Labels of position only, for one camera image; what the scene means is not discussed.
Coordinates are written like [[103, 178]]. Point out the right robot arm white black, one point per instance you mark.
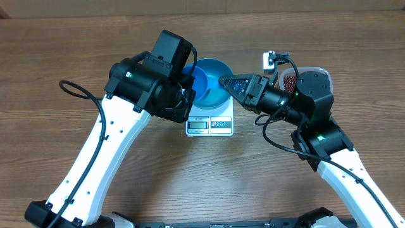
[[318, 139]]

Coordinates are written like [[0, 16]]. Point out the clear plastic bean container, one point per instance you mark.
[[309, 76]]

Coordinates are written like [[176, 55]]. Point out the red beans in container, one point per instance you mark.
[[289, 83]]

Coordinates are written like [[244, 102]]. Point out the white digital kitchen scale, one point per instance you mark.
[[218, 122]]

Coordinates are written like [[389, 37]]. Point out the black rail at table edge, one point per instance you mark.
[[320, 217]]

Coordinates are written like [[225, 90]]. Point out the blue plastic measuring scoop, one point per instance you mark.
[[200, 84]]

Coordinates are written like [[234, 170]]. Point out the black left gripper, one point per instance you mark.
[[180, 116]]

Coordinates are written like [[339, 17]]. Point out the teal blue bowl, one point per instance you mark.
[[216, 94]]

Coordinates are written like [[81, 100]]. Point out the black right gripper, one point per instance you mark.
[[255, 92]]

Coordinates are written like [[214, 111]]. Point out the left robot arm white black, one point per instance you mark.
[[149, 84]]

